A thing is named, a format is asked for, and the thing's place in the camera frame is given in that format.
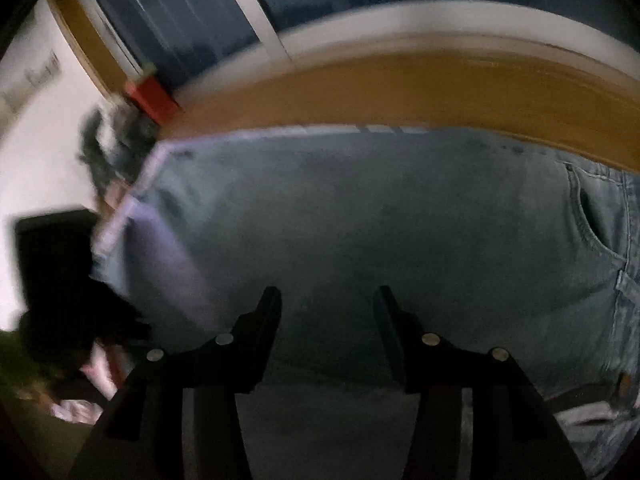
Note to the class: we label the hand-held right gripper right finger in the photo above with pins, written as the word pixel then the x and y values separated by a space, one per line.
pixel 390 325

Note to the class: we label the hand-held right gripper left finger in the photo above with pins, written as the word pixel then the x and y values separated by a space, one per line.
pixel 270 322

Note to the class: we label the blue denim jeans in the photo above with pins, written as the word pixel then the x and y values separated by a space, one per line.
pixel 375 220

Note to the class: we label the purple dotted bed blanket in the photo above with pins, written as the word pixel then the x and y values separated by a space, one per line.
pixel 155 270

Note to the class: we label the dark patterned cloth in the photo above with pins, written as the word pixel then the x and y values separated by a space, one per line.
pixel 110 150

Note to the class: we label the white pink striped cloth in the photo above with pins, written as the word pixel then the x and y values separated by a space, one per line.
pixel 75 410

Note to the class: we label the red box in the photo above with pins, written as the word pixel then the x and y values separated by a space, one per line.
pixel 150 100

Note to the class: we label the window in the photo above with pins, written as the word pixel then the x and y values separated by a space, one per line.
pixel 175 10

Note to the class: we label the wooden window frame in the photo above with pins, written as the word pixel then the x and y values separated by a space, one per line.
pixel 400 90

